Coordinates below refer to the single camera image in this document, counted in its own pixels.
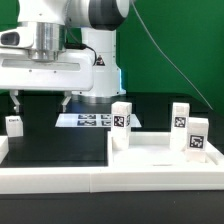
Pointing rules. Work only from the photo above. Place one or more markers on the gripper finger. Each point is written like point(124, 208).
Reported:
point(15, 100)
point(65, 101)

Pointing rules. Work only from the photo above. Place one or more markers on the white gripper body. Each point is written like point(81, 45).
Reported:
point(34, 58)

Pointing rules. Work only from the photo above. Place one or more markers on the white square tabletop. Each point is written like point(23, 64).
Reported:
point(152, 149)

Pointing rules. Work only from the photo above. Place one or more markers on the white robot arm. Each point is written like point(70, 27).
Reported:
point(64, 45)

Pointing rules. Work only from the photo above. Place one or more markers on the AprilTag base sheet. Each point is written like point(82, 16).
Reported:
point(90, 120)

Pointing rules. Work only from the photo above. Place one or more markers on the white U-shaped obstacle wall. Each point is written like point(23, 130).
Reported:
point(109, 179)

